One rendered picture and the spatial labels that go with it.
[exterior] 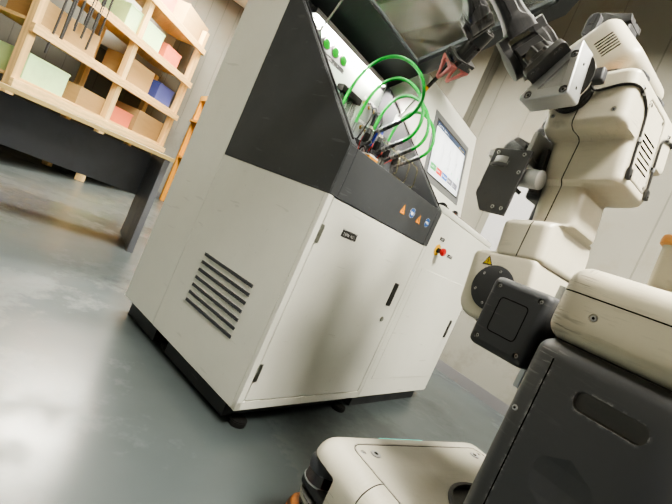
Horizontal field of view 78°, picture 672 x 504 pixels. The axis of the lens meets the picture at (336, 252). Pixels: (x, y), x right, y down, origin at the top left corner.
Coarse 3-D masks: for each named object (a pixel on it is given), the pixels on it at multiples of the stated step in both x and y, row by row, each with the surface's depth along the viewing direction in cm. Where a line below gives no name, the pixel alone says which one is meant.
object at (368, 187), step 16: (368, 160) 129; (352, 176) 126; (368, 176) 132; (384, 176) 138; (352, 192) 129; (368, 192) 134; (384, 192) 141; (400, 192) 148; (368, 208) 138; (384, 208) 144; (400, 208) 151; (416, 208) 159; (432, 208) 168; (400, 224) 155; (416, 224) 163; (416, 240) 168
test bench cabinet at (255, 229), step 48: (240, 192) 146; (288, 192) 132; (192, 240) 157; (240, 240) 141; (288, 240) 127; (192, 288) 151; (240, 288) 135; (288, 288) 123; (192, 336) 145; (240, 336) 130; (384, 336) 178; (240, 384) 126
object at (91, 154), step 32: (0, 96) 263; (32, 96) 226; (0, 128) 267; (32, 128) 276; (64, 128) 284; (96, 128) 245; (64, 160) 289; (96, 160) 299; (128, 160) 309; (160, 160) 281; (128, 224) 302
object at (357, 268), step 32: (352, 224) 134; (320, 256) 129; (352, 256) 141; (384, 256) 155; (416, 256) 173; (320, 288) 134; (352, 288) 147; (384, 288) 163; (288, 320) 129; (320, 320) 140; (352, 320) 155; (384, 320) 172; (288, 352) 134; (320, 352) 147; (352, 352) 163; (256, 384) 128; (288, 384) 140; (320, 384) 155; (352, 384) 172
